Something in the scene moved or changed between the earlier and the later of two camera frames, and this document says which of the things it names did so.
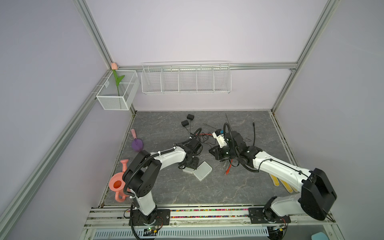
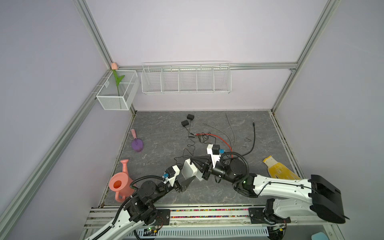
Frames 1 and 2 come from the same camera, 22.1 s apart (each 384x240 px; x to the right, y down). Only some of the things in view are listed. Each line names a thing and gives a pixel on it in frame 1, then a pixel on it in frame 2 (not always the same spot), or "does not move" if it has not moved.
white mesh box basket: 119,89 does not move
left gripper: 194,165 to 183,185
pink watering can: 116,183 does not move
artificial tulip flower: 114,67 does not move
